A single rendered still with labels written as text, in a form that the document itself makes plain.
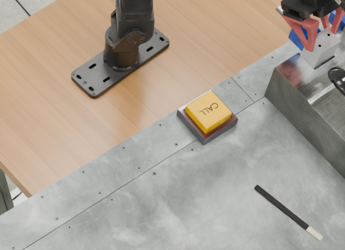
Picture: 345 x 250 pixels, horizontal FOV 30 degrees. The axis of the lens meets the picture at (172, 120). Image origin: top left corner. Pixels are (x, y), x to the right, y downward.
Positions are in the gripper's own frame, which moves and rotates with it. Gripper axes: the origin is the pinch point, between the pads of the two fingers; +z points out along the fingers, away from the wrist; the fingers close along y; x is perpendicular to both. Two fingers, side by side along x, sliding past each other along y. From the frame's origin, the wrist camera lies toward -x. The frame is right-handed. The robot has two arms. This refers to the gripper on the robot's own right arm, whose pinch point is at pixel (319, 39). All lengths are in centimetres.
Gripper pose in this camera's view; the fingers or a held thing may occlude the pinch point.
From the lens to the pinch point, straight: 117.0
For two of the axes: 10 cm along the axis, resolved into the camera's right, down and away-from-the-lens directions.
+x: -5.7, -3.9, 7.2
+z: 2.2, 7.7, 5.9
